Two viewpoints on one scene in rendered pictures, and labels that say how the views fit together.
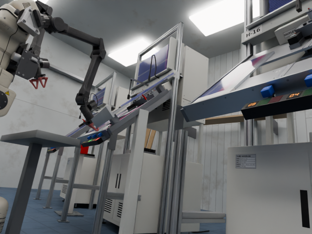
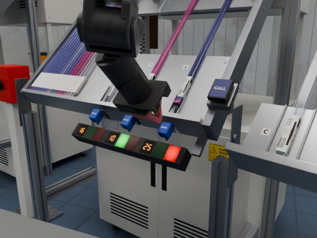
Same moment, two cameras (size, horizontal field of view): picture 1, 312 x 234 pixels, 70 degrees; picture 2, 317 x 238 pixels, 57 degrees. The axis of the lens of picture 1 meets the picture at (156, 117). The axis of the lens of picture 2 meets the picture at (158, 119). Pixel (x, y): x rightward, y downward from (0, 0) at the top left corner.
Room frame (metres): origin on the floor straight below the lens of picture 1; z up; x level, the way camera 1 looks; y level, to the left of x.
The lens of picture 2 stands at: (1.02, 0.62, 0.89)
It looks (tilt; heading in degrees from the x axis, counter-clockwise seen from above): 15 degrees down; 339
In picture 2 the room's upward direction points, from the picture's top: straight up
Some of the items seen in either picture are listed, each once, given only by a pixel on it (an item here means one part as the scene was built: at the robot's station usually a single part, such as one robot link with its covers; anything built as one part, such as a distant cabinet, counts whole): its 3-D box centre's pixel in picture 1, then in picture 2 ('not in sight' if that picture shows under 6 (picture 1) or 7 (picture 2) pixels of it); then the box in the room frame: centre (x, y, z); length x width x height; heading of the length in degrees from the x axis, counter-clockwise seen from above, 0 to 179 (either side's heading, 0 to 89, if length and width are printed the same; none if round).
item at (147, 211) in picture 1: (148, 193); (197, 165); (2.16, -0.01, 0.31); 0.70 x 0.65 x 0.62; 34
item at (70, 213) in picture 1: (76, 175); (20, 147); (2.49, 0.78, 0.39); 0.24 x 0.24 x 0.78; 34
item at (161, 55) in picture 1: (156, 68); not in sight; (2.04, 0.06, 1.52); 0.51 x 0.13 x 0.27; 34
